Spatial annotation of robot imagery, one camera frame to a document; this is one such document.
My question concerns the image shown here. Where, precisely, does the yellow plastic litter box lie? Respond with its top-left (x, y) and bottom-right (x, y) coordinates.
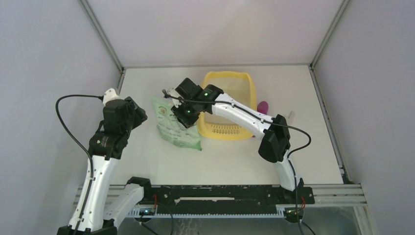
top-left (197, 71), bottom-right (257, 141)

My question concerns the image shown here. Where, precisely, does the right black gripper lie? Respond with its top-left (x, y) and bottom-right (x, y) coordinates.
top-left (171, 99), bottom-right (201, 131)

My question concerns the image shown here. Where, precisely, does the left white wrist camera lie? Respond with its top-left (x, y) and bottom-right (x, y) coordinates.
top-left (102, 88), bottom-right (122, 106)

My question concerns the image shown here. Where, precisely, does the left black camera cable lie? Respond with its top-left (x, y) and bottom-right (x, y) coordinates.
top-left (55, 94), bottom-right (104, 235)

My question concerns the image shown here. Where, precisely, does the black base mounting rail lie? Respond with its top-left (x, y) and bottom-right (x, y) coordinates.
top-left (140, 185), bottom-right (315, 213)

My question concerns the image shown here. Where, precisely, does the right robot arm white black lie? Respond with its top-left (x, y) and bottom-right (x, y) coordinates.
top-left (163, 78), bottom-right (302, 204)

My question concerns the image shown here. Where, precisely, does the pink plastic litter scoop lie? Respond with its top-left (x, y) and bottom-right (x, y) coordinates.
top-left (252, 101), bottom-right (269, 138)

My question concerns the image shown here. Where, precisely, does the white slotted cable duct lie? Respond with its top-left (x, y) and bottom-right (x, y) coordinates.
top-left (126, 207), bottom-right (286, 218)

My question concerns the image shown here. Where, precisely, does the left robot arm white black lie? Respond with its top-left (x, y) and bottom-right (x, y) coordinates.
top-left (57, 94), bottom-right (153, 235)

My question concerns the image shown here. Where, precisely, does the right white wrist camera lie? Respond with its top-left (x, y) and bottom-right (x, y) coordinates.
top-left (167, 89), bottom-right (182, 108)

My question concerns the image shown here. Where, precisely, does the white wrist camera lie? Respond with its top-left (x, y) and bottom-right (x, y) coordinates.
top-left (102, 88), bottom-right (122, 106)
top-left (167, 89), bottom-right (182, 108)

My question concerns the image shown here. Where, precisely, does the green cat litter bag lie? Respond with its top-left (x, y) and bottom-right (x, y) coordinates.
top-left (151, 97), bottom-right (202, 151)

